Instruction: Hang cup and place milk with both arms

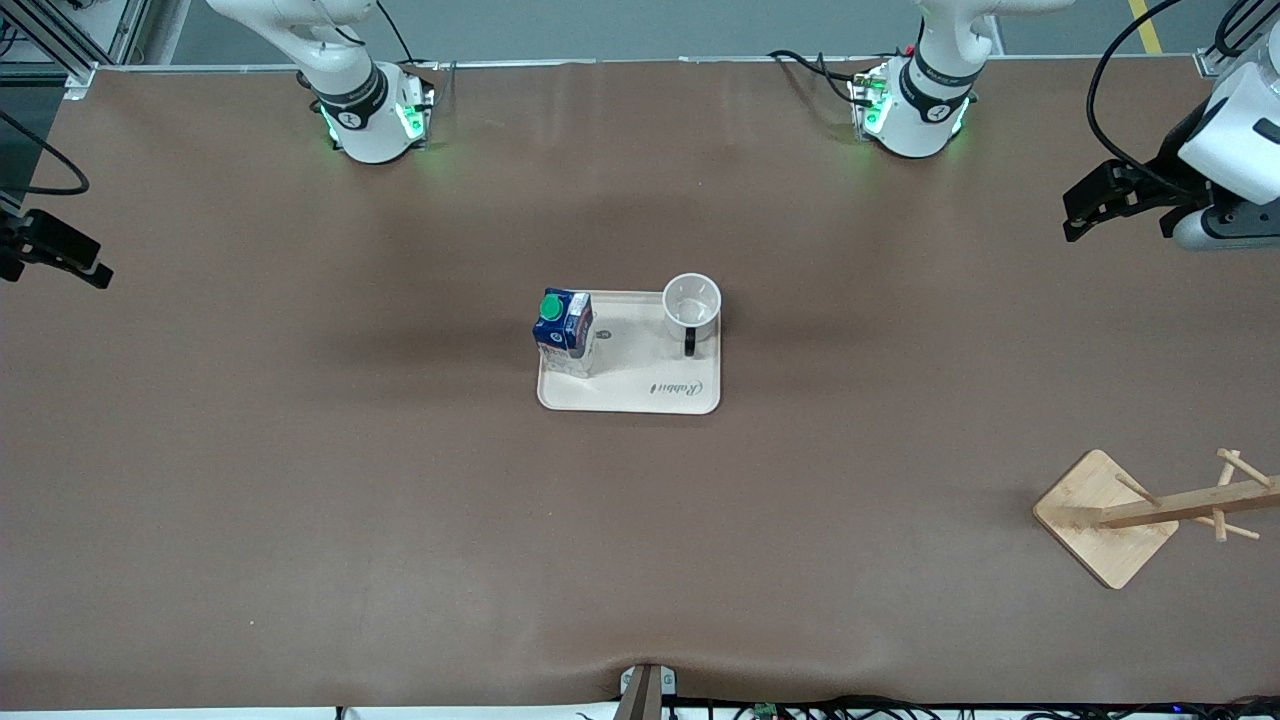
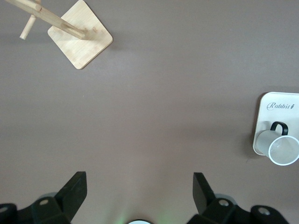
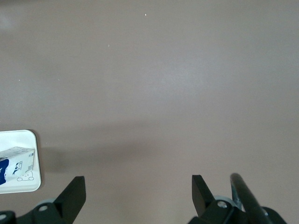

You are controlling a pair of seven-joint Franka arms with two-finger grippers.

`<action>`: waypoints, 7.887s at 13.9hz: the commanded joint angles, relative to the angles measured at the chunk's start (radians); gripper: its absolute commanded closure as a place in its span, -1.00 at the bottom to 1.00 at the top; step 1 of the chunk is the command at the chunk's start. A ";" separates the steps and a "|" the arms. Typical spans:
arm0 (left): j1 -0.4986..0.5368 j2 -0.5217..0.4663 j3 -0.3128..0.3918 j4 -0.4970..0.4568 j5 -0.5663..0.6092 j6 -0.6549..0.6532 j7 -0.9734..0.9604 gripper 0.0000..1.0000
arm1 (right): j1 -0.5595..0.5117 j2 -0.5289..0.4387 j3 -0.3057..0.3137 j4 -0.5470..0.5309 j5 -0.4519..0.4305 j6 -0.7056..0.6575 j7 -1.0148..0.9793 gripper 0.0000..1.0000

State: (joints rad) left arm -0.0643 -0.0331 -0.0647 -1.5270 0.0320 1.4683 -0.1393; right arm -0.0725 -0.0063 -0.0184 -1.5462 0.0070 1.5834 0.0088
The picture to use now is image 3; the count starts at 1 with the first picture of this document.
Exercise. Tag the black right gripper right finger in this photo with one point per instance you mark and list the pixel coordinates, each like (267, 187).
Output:
(205, 205)

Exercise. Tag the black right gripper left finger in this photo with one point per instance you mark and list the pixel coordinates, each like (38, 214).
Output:
(70, 203)

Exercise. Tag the blue white milk carton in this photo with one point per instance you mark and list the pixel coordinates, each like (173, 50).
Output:
(16, 161)

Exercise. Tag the cream rectangular plastic tray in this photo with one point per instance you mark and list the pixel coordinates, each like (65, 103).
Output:
(21, 137)

